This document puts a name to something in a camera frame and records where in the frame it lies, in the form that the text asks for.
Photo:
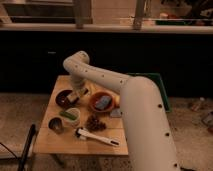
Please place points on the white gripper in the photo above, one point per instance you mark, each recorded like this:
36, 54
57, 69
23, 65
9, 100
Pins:
80, 89

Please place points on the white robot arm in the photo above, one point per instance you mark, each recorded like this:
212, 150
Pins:
149, 139

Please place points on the orange bowl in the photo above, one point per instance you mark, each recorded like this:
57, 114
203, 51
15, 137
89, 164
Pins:
96, 97

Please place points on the dark purple bowl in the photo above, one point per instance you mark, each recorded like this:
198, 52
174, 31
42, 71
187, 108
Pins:
62, 100

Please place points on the blue sponge block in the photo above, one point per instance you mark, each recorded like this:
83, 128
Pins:
103, 102

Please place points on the green cucumber toy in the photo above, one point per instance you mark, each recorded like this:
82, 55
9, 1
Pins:
68, 115

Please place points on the bunch of dark grapes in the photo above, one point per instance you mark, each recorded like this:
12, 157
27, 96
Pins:
93, 123

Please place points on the small dark metal cup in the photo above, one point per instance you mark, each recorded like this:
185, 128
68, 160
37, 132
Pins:
55, 124

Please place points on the small grey block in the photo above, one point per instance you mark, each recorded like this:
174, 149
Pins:
116, 113

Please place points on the black pole stand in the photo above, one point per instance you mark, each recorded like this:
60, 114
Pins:
22, 161

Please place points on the green plastic tray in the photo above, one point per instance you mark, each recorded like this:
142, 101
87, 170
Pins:
157, 79

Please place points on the white handled brush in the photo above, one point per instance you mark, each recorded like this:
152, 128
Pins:
84, 134

